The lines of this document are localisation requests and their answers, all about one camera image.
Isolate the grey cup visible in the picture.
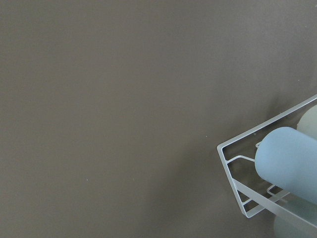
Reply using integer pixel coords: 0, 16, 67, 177
273, 197, 317, 238

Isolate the light blue cup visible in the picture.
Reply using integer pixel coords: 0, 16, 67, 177
255, 127, 317, 204

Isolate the cream white cup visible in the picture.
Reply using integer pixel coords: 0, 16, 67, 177
297, 105, 317, 139

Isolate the white wire cup rack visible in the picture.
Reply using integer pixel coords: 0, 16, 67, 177
217, 95, 317, 219

